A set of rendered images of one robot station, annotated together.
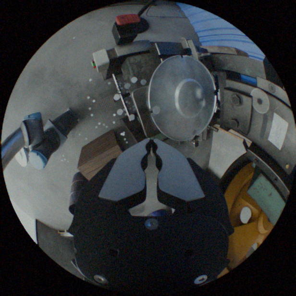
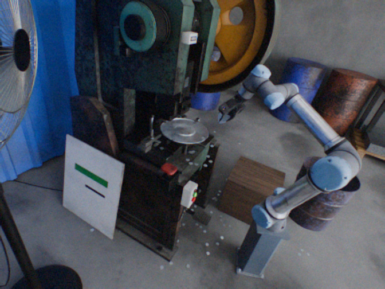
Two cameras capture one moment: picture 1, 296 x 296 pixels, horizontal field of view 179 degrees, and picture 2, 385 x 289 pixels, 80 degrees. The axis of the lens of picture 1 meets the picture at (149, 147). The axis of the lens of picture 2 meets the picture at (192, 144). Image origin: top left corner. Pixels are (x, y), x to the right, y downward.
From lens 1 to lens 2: 1.14 m
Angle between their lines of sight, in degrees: 19
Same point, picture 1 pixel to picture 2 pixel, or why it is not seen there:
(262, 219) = not seen: hidden behind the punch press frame
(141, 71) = (183, 163)
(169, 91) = (192, 137)
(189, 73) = (176, 135)
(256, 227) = (218, 35)
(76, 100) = (220, 267)
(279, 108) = not seen: hidden behind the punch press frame
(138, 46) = not seen: hidden behind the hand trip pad
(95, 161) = (256, 188)
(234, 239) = (232, 51)
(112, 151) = (236, 179)
